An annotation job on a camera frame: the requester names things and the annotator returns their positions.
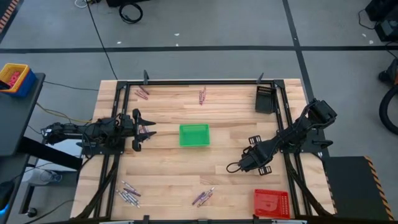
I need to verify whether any yellow floor cable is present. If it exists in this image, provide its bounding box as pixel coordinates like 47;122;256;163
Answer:
35;101;93;124

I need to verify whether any white box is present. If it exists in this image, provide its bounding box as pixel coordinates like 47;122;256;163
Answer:
32;138;84;172

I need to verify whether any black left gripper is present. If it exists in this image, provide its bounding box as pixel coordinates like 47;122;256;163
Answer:
124;108;157;152

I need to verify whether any coiled black cable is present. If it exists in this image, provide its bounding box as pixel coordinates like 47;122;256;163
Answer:
118;2;144;25

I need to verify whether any thin black floor cable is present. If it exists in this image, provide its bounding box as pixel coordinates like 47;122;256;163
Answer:
42;80;100;92

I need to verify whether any black equipment case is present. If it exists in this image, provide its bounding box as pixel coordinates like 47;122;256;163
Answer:
364;0;398;43

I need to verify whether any black plastic basket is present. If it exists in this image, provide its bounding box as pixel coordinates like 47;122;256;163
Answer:
254;85;278;114

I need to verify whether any long black floor cable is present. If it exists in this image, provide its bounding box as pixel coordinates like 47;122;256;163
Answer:
85;0;119;81

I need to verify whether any black aluminium table frame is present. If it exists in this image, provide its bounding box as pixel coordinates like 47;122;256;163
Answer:
74;78;336;224

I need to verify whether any pile of pink items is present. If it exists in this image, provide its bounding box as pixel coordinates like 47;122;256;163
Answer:
8;71;21;88

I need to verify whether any black box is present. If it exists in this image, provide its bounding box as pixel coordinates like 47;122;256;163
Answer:
105;0;150;8

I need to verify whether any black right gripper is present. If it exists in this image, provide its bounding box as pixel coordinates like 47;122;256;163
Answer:
238;134;276;176

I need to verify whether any clear plastic bottle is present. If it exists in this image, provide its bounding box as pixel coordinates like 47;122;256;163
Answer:
22;167;63;187

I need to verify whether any red plastic basket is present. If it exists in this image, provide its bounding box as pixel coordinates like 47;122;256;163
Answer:
252;188;292;220

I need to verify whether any blue plastic basket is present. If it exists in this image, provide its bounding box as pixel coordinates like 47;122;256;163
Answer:
8;69;38;98

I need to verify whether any black hazard-striped platform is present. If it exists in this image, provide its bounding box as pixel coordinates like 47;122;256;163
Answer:
321;155;396;222

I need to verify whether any black desk beam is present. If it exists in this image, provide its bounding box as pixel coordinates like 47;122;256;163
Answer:
17;136;84;171

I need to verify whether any yellow plastic basket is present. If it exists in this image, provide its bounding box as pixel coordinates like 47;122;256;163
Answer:
0;63;30;94

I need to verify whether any black side desk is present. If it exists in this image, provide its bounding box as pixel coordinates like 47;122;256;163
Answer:
0;72;46;157

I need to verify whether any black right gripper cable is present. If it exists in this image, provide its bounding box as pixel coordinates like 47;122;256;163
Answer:
226;161;243;174

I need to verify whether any hazard-striped floor mat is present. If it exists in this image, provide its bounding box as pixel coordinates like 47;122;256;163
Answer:
0;0;25;44

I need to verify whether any green plastic basket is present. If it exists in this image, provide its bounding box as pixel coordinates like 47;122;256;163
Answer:
178;123;211;148

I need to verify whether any black vacuum hose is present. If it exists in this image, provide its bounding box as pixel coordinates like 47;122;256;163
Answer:
378;84;398;136

